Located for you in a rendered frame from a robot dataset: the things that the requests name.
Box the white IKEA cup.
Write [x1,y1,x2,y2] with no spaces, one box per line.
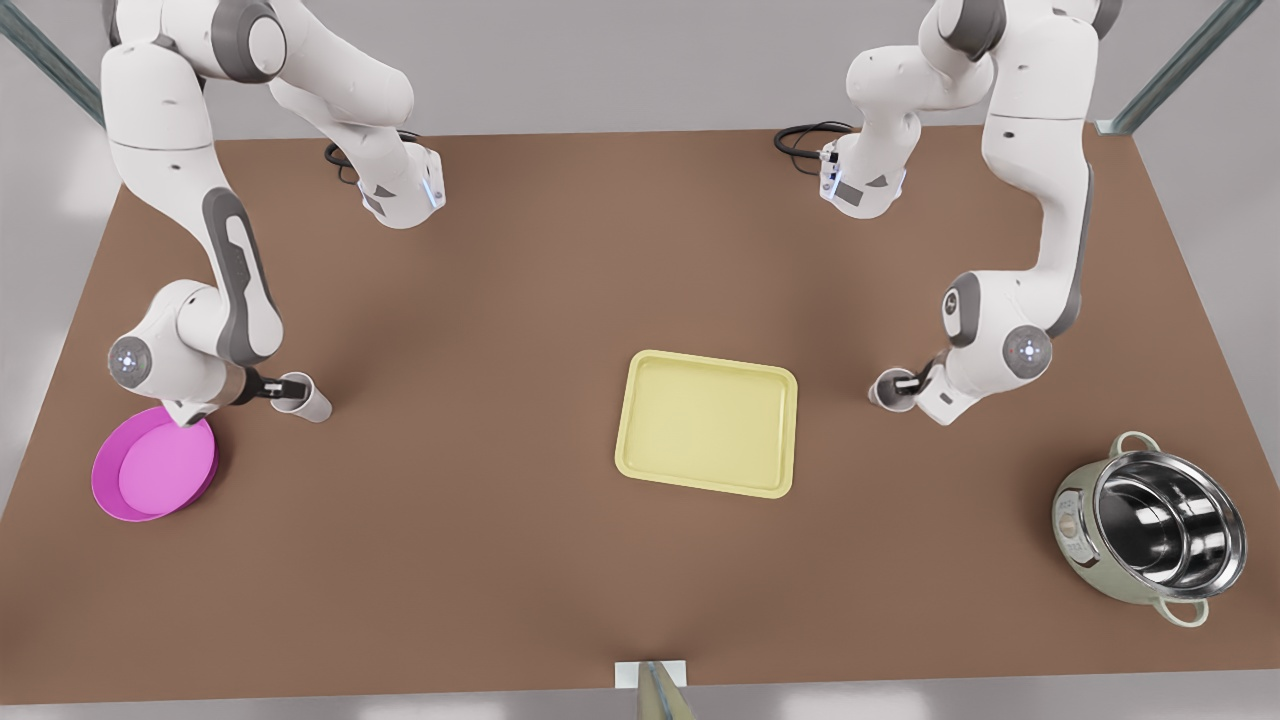
[269,371,333,424]
[867,366,918,413]

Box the black cable loop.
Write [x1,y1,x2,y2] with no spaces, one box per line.
[323,129,422,187]
[773,121,857,179]

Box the pale yellow rectangular tray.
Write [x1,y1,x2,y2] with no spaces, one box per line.
[614,349,799,499]

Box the steel pot with green handles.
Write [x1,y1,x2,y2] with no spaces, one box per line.
[1050,431,1249,628]

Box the magenta round plate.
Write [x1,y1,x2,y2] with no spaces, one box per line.
[91,405,220,523]

